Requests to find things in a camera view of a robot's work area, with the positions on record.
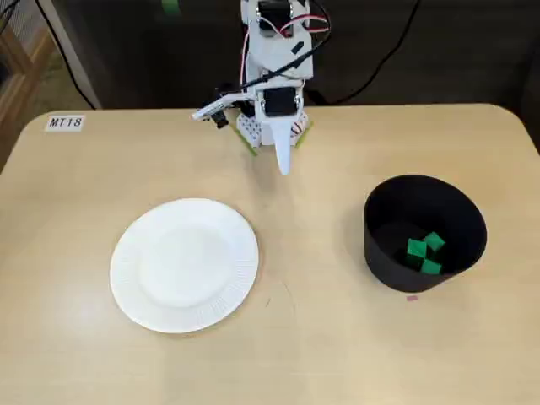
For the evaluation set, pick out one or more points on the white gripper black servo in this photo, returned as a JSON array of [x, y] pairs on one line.
[[278, 102]]

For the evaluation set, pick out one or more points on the green cube block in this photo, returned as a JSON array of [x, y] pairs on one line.
[[431, 266], [434, 241], [417, 248]]

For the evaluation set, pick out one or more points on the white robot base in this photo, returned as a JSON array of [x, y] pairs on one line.
[[249, 128]]

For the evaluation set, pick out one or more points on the white paper plate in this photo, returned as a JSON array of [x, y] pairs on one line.
[[185, 266]]

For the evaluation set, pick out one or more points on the black round pot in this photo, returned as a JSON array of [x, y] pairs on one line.
[[422, 282]]

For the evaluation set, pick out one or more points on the green tape strip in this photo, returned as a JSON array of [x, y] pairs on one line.
[[304, 137], [246, 145]]

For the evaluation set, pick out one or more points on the green tape piece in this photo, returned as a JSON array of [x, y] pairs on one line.
[[171, 6]]

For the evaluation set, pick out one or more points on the white MT18 label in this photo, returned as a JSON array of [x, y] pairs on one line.
[[65, 123]]

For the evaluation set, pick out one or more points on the white metal post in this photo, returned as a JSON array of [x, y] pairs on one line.
[[80, 63]]

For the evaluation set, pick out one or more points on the wooden shelf frame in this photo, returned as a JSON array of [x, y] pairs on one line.
[[17, 59]]

